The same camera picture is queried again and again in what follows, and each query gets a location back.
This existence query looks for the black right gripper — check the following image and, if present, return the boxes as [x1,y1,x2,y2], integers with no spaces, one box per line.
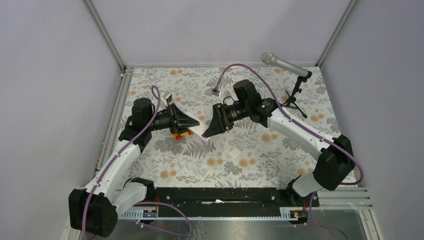
[205,102,250,138]

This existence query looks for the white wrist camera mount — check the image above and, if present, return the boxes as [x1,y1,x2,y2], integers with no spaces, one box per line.
[161,92,173,106]
[211,87,223,97]

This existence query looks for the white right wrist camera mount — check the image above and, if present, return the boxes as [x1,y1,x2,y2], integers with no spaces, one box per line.
[211,87,223,97]

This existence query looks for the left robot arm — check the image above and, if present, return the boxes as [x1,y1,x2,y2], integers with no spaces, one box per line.
[68,98,202,238]

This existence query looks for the floral patterned table mat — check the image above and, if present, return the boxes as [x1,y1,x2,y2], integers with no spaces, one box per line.
[118,67,341,188]

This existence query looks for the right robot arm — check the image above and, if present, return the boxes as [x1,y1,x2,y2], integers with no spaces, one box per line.
[202,79,356,206]

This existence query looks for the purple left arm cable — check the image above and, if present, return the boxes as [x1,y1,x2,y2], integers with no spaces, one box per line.
[81,85,162,240]

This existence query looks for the white battery cover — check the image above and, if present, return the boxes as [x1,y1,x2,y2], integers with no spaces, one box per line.
[228,148,241,159]

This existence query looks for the silver microphone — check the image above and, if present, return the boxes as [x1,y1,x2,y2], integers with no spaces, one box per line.
[260,52,312,79]

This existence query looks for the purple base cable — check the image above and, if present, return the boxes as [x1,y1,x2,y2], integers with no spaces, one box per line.
[135,202,194,238]

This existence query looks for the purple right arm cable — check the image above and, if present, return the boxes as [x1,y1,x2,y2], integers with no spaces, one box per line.
[211,63,365,186]

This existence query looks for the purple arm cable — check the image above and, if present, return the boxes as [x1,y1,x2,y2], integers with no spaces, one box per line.
[211,63,365,186]
[81,85,162,240]

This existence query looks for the orange toy car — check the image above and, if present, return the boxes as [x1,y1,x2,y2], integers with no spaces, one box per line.
[171,130,194,140]

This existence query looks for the white remote control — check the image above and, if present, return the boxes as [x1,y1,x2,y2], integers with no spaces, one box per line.
[189,126,209,141]

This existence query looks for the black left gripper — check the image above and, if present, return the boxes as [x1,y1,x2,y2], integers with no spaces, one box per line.
[146,103,200,135]

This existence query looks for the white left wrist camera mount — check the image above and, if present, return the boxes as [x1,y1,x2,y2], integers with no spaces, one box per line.
[161,92,173,106]

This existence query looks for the black microphone tripod stand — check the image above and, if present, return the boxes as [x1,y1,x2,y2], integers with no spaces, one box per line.
[282,76,308,119]

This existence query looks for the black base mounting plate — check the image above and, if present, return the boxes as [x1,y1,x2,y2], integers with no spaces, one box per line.
[123,187,321,219]

